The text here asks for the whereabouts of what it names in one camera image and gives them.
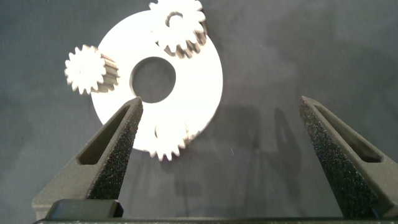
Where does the large steel gear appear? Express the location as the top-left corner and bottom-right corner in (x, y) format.
(148, 0), (208, 59)

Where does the small steel gear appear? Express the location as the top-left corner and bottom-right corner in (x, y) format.
(63, 44), (121, 95)
(135, 107), (201, 162)

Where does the round white plate with pins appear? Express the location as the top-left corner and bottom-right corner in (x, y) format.
(91, 9), (224, 154)

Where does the dark mat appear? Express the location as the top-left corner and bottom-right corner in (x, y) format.
(0, 0), (398, 220)

